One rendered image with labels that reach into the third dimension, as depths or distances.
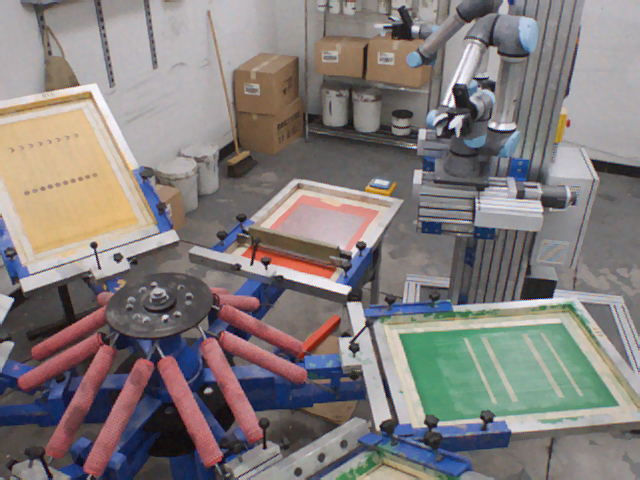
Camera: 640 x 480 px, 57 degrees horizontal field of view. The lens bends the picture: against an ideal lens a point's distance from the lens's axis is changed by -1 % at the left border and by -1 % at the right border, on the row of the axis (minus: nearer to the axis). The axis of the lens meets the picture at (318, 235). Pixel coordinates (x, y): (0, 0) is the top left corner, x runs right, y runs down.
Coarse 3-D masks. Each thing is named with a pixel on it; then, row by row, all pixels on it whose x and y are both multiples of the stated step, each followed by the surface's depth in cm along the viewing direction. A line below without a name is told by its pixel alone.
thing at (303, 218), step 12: (300, 204) 291; (312, 204) 291; (324, 204) 291; (288, 216) 281; (300, 216) 281; (312, 216) 281; (324, 216) 281; (276, 228) 271; (288, 228) 271; (300, 228) 271; (312, 228) 271; (252, 252) 255; (264, 252) 255; (276, 252) 255; (276, 264) 247
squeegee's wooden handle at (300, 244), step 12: (252, 228) 252; (264, 228) 251; (264, 240) 252; (276, 240) 249; (288, 240) 246; (300, 240) 244; (312, 240) 243; (300, 252) 247; (312, 252) 244; (324, 252) 241; (336, 252) 239
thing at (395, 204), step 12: (300, 180) 305; (288, 192) 295; (324, 192) 300; (336, 192) 297; (348, 192) 294; (360, 192) 294; (276, 204) 285; (384, 204) 289; (396, 204) 283; (264, 216) 276; (384, 216) 274; (396, 216) 280; (384, 228) 265; (372, 240) 256; (228, 252) 252; (312, 276) 234
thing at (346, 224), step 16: (336, 208) 287; (352, 208) 287; (336, 224) 274; (352, 224) 274; (368, 224) 274; (320, 240) 262; (336, 240) 263; (352, 240) 263; (304, 272) 242; (320, 272) 242
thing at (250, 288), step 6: (246, 282) 222; (252, 282) 222; (258, 282) 222; (240, 288) 218; (246, 288) 218; (252, 288) 218; (258, 288) 220; (264, 288) 225; (234, 294) 216; (240, 294) 215; (246, 294) 215; (252, 294) 216; (258, 294) 220
